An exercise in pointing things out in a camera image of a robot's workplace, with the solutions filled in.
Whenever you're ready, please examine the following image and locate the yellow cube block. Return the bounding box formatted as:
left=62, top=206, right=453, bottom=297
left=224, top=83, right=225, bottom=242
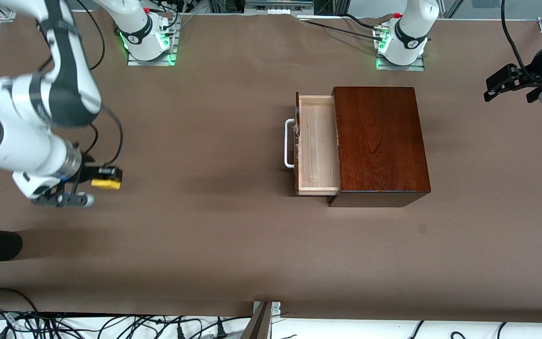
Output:
left=91, top=178, right=122, bottom=191

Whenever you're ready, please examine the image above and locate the wooden drawer with white handle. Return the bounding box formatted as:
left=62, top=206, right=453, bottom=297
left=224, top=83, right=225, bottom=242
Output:
left=284, top=92, right=341, bottom=196

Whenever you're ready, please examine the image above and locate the dark brown wooden cabinet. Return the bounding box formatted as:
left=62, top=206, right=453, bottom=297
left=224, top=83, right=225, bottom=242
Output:
left=326, top=86, right=432, bottom=208

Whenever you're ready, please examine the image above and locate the brown table cover sheet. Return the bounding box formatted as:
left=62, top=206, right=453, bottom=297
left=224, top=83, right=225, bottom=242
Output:
left=0, top=10, right=542, bottom=323

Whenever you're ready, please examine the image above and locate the grey device with ports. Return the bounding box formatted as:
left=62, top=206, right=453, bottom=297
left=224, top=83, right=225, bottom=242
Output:
left=244, top=0, right=315, bottom=15

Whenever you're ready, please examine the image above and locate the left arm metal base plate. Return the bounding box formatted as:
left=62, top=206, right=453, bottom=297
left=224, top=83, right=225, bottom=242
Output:
left=375, top=26, right=426, bottom=72

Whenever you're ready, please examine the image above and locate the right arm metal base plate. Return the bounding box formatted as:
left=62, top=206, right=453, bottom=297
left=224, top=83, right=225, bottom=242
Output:
left=128, top=16, right=178, bottom=66

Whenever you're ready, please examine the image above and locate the tangled black cable bundle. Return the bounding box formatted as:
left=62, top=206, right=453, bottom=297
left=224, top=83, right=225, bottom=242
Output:
left=0, top=308, right=253, bottom=339

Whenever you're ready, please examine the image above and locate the aluminium camera post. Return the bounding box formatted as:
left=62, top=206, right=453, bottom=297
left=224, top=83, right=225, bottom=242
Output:
left=240, top=300, right=282, bottom=339

